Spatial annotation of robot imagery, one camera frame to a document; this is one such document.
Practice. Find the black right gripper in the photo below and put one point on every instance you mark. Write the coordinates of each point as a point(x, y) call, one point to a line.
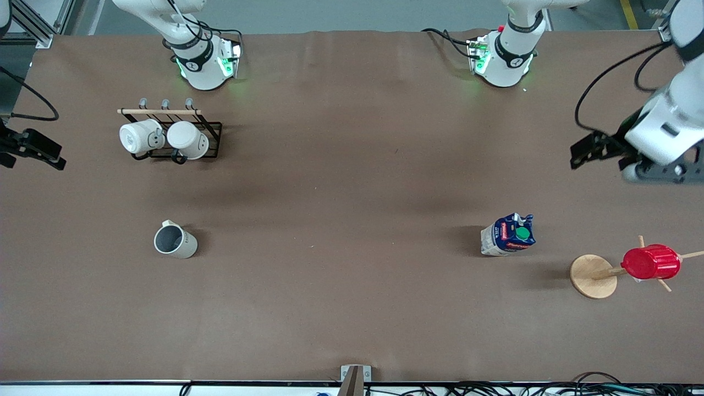
point(11, 144)

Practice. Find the red ribbed cup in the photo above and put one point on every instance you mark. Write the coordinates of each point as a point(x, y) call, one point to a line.
point(652, 263)

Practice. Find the blue milk carton green cap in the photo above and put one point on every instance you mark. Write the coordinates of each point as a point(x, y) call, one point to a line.
point(503, 239)

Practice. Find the right base connector box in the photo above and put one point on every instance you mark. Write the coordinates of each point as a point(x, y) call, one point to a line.
point(231, 60)

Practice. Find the left base connector box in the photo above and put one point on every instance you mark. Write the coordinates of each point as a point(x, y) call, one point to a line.
point(477, 55)

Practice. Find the aluminium frame profile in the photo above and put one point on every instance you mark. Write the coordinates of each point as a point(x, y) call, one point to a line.
point(665, 30)
point(41, 27)

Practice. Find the wooden mug tree stand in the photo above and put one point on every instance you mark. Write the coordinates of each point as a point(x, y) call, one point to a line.
point(593, 276)

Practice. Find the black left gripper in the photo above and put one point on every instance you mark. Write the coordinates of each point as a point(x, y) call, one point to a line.
point(617, 142)

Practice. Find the plain white mug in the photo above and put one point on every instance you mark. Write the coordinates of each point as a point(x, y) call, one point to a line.
point(187, 140)

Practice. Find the white mug grey inside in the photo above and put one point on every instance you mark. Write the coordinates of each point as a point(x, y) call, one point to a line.
point(181, 246)

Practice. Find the base connector box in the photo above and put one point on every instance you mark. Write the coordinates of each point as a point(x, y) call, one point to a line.
point(477, 55)
point(231, 60)

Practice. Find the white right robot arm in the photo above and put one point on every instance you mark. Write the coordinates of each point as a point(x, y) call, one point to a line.
point(201, 69)

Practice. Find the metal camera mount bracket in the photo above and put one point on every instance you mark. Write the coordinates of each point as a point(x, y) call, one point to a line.
point(355, 379)

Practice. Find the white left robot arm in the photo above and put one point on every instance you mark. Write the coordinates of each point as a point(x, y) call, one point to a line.
point(509, 63)

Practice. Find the white mug with round print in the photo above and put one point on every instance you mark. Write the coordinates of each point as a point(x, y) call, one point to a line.
point(137, 136)

